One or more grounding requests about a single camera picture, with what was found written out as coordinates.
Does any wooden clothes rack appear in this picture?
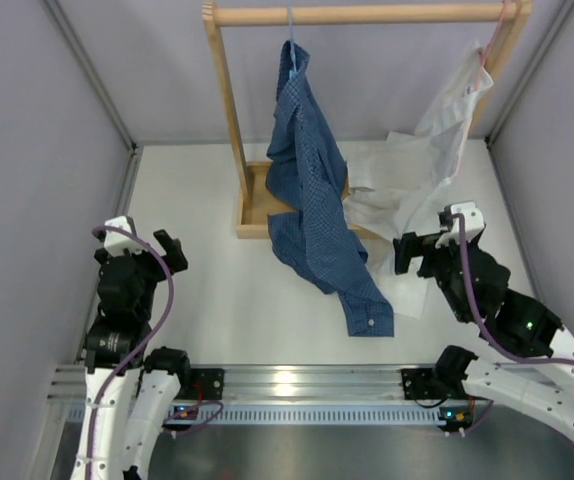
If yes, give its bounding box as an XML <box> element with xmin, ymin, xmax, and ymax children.
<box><xmin>202</xmin><ymin>1</ymin><xmax>533</xmax><ymax>239</ymax></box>

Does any blue checked shirt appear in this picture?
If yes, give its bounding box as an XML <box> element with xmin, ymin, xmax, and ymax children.
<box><xmin>265</xmin><ymin>40</ymin><xmax>394</xmax><ymax>337</ymax></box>

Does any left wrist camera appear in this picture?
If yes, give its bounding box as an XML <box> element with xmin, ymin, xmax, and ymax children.
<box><xmin>103</xmin><ymin>215</ymin><xmax>142</xmax><ymax>257</ymax></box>

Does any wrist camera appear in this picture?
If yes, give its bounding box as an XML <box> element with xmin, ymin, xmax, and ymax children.
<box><xmin>435</xmin><ymin>201</ymin><xmax>485</xmax><ymax>248</ymax></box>
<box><xmin>103</xmin><ymin>215</ymin><xmax>142</xmax><ymax>257</ymax></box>

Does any white shirt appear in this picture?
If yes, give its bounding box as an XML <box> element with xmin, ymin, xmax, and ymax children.
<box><xmin>343</xmin><ymin>41</ymin><xmax>494</xmax><ymax>318</ymax></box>

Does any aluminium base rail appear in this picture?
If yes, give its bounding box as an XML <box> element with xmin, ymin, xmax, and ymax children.
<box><xmin>49</xmin><ymin>363</ymin><xmax>574</xmax><ymax>401</ymax></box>

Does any pink wire hanger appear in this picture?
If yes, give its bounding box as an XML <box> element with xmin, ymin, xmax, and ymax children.
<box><xmin>451</xmin><ymin>0</ymin><xmax>509</xmax><ymax>179</ymax></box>

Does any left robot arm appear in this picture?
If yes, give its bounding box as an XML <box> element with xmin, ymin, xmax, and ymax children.
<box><xmin>71</xmin><ymin>216</ymin><xmax>193</xmax><ymax>479</ymax></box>

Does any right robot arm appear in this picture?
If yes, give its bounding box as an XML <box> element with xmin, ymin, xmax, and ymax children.
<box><xmin>393</xmin><ymin>233</ymin><xmax>574</xmax><ymax>445</ymax></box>

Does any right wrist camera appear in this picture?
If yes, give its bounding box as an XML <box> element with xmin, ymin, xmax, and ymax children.
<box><xmin>435</xmin><ymin>201</ymin><xmax>485</xmax><ymax>248</ymax></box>

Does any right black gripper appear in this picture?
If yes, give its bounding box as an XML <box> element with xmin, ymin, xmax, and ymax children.
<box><xmin>393</xmin><ymin>230</ymin><xmax>477</xmax><ymax>324</ymax></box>

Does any aluminium frame post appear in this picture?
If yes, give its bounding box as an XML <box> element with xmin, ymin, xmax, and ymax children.
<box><xmin>484</xmin><ymin>0</ymin><xmax>574</xmax><ymax>148</ymax></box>
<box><xmin>40</xmin><ymin>0</ymin><xmax>138</xmax><ymax>187</ymax></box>

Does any blue wire hanger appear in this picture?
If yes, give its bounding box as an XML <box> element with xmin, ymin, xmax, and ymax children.
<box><xmin>286</xmin><ymin>6</ymin><xmax>298</xmax><ymax>79</ymax></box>

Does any left aluminium frame post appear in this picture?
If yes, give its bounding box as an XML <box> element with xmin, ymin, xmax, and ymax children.
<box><xmin>40</xmin><ymin>0</ymin><xmax>138</xmax><ymax>187</ymax></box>

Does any right aluminium frame post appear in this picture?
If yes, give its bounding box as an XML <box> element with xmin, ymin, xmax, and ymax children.
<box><xmin>484</xmin><ymin>0</ymin><xmax>574</xmax><ymax>148</ymax></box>

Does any grey slotted cable duct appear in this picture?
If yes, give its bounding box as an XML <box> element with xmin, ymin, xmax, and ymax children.
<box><xmin>164</xmin><ymin>405</ymin><xmax>451</xmax><ymax>426</ymax></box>

